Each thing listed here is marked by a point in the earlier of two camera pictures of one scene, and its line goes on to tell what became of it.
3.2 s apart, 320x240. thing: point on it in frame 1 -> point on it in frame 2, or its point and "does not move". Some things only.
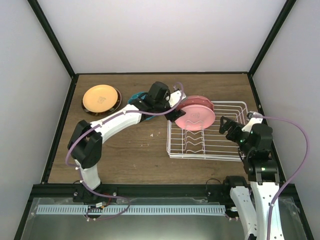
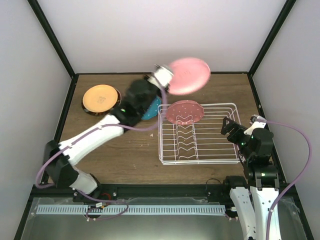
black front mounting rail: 287,191 does not move
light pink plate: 197,117 -> 190,75
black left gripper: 174,114 -> 165,89
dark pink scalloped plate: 196,99 -> 184,112
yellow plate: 100,98 does not move
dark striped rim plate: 118,104 does not move
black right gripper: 236,126 does not move
